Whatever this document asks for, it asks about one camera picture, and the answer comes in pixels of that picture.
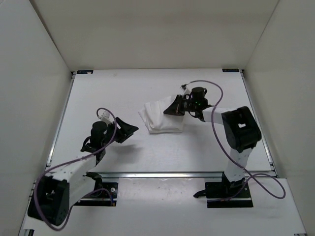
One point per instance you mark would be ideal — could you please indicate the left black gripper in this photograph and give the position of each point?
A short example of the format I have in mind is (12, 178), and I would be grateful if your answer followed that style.
(126, 129)

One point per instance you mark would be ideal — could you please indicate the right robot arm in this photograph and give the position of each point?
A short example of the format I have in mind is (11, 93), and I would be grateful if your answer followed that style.
(241, 130)

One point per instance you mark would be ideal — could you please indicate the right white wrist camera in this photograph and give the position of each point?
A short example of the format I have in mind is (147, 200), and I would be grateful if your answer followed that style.
(185, 89)

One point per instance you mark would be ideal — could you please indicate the blue corner label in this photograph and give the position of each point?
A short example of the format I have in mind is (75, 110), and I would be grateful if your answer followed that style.
(230, 70)
(84, 72)

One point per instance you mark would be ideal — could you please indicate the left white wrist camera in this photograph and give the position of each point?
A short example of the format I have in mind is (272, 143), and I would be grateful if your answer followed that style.
(104, 116)

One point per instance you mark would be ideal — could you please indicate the white pleated skirt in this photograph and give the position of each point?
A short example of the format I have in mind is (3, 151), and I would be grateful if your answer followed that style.
(156, 121)

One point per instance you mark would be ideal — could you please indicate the aluminium front table rail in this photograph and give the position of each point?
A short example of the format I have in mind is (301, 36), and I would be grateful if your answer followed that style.
(108, 175)

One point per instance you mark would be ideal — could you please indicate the right blue corner label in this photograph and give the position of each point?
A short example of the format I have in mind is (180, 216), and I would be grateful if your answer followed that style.
(230, 70)

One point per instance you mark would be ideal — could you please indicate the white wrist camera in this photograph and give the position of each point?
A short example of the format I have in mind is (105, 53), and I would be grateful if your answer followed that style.
(104, 116)
(185, 89)

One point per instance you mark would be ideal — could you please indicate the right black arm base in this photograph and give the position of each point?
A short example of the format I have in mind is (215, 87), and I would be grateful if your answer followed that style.
(226, 194)

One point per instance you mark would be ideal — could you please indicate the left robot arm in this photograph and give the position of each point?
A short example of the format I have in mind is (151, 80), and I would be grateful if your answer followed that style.
(62, 186)

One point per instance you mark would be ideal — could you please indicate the left blue corner label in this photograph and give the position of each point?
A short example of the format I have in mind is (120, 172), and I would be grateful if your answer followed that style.
(84, 72)

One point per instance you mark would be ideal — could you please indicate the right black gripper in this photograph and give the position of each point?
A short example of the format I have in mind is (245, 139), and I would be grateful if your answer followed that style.
(175, 108)

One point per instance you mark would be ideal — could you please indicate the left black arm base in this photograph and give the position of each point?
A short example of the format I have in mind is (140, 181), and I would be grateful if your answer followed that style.
(105, 193)

